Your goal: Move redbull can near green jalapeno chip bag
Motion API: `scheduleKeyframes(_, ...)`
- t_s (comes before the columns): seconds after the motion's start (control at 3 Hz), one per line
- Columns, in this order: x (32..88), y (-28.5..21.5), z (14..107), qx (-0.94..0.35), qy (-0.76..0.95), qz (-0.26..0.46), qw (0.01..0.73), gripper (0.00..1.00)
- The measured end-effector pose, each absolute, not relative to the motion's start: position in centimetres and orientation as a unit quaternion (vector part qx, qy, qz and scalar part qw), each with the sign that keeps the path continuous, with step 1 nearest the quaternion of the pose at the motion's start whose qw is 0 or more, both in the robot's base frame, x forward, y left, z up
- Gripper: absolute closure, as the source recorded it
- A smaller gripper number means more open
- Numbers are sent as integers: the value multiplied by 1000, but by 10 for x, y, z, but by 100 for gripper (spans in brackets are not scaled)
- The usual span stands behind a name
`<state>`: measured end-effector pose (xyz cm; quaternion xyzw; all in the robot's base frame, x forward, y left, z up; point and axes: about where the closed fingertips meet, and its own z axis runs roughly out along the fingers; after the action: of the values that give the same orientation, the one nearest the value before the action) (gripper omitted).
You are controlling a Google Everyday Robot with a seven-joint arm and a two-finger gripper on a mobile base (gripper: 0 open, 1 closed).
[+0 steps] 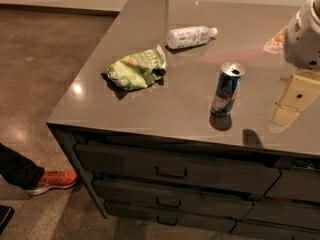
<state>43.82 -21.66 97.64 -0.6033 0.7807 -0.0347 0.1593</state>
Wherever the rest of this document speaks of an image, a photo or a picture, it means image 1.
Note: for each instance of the bottom left grey drawer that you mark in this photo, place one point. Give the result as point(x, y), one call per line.
point(170, 218)

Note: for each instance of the middle left grey drawer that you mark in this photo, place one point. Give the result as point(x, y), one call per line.
point(171, 198)

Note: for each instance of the grey drawer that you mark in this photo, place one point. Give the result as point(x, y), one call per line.
point(171, 198)
point(177, 168)
point(170, 218)
point(303, 185)
point(266, 232)
point(290, 214)

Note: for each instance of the black object on floor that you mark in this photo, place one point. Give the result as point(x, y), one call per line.
point(6, 214)

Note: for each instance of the green jalapeno chip bag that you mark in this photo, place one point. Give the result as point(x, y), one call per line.
point(139, 70)

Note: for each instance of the black trouser leg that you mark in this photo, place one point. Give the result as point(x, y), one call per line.
point(19, 170)

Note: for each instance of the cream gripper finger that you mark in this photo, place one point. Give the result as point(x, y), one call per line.
point(301, 90)
point(276, 43)

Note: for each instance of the bottom right grey drawer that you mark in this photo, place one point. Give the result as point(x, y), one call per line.
point(266, 232)

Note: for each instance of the top right grey drawer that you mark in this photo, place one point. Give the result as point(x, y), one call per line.
point(303, 185)

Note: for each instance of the blue silver redbull can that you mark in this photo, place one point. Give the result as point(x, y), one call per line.
point(229, 81)

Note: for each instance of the middle right grey drawer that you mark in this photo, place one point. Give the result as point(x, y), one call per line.
point(290, 214)

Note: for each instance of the grey drawer cabinet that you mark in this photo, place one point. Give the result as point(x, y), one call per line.
point(70, 136)

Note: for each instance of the top left grey drawer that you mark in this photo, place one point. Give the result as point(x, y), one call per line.
point(177, 168)

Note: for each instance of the white plastic water bottle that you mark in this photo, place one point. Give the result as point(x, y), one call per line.
point(190, 37)

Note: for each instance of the orange sneaker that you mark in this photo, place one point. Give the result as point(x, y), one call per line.
point(54, 180)

